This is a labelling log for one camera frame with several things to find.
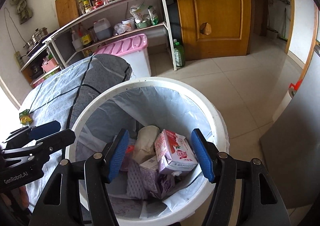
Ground grey metal cabinet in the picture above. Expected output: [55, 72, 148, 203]
[259, 41, 320, 219]

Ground black induction cooker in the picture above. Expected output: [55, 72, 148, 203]
[26, 43, 50, 57]

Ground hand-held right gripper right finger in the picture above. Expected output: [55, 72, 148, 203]
[190, 128, 293, 226]

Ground pink-lidded storage box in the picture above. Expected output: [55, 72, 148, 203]
[94, 33, 152, 81]

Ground beige power strip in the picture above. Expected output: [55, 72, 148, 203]
[14, 51, 23, 69]

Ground blue plaid tablecloth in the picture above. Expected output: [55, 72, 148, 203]
[20, 53, 133, 216]

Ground pink milk carton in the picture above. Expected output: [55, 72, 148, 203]
[154, 129, 199, 174]

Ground white foam fruit net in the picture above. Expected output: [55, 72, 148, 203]
[126, 160, 150, 199]

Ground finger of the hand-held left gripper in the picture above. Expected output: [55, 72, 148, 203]
[0, 129, 76, 167]
[5, 120, 62, 145]

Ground bundle of food bags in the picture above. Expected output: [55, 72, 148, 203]
[129, 1, 150, 24]

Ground pink plastic basket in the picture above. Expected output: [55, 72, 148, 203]
[41, 57, 60, 73]

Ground wooden door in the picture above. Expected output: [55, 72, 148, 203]
[172, 0, 252, 61]

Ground wooden cutting board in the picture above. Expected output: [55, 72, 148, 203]
[55, 0, 80, 28]

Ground steel steamer pot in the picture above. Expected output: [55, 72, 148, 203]
[24, 27, 48, 50]

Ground small white metal shelf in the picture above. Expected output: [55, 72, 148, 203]
[20, 41, 63, 86]

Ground purple milk carton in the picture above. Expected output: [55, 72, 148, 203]
[139, 158, 177, 200]

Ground white round bin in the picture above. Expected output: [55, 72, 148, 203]
[65, 77, 230, 226]

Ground plastic jug of dark liquid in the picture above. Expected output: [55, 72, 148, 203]
[93, 18, 112, 41]

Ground beige paper bag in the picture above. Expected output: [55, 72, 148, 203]
[132, 125, 160, 165]

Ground white plastic tub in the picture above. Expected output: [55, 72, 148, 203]
[121, 17, 135, 30]

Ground hanging yellow-green rags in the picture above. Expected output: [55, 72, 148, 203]
[10, 0, 33, 24]

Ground green bowl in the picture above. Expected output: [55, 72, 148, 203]
[135, 20, 152, 29]

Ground green plastic bottle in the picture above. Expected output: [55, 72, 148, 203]
[172, 39, 185, 67]

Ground yellow label oil bottle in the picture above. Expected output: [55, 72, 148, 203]
[77, 24, 92, 47]

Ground green packet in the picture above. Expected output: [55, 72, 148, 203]
[147, 5, 159, 26]

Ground green snack wrapper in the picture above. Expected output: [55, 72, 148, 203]
[19, 109, 33, 126]

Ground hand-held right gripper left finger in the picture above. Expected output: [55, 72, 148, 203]
[29, 128, 130, 226]

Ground clear plastic bottle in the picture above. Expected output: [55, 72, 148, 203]
[71, 30, 83, 53]

